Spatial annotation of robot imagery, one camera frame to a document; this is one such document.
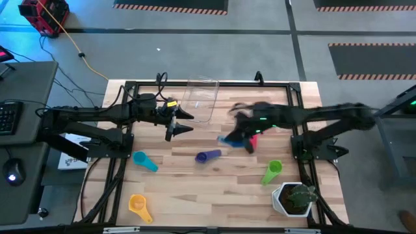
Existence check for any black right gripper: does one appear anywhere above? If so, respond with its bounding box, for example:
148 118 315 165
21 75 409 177
224 102 277 154

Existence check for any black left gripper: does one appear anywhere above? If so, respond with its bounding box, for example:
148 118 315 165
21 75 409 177
157 97 196 142

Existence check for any blue measuring cup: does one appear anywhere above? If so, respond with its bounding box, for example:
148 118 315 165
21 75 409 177
216 135 250 150

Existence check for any orange-red measuring cup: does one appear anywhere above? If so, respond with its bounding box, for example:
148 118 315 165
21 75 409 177
248 133 260 152

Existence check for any clear plastic basket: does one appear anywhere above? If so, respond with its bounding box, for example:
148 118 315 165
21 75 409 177
176 75 220 125

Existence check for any purple measuring cup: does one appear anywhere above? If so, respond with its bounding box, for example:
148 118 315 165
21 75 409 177
194 148 223 164

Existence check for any green measuring cup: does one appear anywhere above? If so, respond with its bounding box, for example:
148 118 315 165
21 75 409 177
261 159 284 187

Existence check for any teal measuring cup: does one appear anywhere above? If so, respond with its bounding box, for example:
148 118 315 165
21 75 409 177
132 150 160 173

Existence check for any yellow measuring cup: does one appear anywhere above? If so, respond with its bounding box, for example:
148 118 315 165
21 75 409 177
127 193 154 225

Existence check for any white geometric planter pot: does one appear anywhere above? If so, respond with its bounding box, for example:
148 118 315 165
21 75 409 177
271 181 315 218

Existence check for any green cactus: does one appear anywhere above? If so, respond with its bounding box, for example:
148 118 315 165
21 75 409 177
286 183 320 209

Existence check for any black striped-edge floor mat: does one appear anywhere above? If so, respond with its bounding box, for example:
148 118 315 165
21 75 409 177
313 0 416 13
112 0 229 16
327 42 416 81

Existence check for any white cardboard box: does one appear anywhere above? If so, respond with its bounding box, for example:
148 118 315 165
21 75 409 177
57 133 94 171

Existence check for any grey desk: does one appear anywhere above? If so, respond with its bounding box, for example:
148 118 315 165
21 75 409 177
0 60 59 226

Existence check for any black device with green light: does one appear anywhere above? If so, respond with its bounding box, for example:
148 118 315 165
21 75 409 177
402 97 416 115

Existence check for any black keyboard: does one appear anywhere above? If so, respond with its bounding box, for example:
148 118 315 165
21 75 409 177
0 101 24 137

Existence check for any red machine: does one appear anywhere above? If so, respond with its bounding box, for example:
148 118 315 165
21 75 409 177
18 0 71 39

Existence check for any black computer mouse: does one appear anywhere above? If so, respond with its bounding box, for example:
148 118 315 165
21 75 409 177
2 158 27 187

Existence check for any black device with pink light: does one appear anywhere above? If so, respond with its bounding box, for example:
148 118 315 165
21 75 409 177
0 45 16 63

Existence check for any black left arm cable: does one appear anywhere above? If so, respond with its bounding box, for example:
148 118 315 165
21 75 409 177
120 71 168 101

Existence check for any black aluminium table frame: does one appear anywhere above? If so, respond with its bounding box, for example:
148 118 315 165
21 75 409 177
71 79 351 228

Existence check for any silver metal bracket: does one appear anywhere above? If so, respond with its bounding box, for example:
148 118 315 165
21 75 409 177
102 226 141 234
283 227 322 234

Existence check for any yellow extension cable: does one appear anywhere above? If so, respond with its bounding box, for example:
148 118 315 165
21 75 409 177
36 0 110 81

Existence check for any black floor cable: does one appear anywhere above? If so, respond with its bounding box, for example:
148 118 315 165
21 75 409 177
6 34 107 110

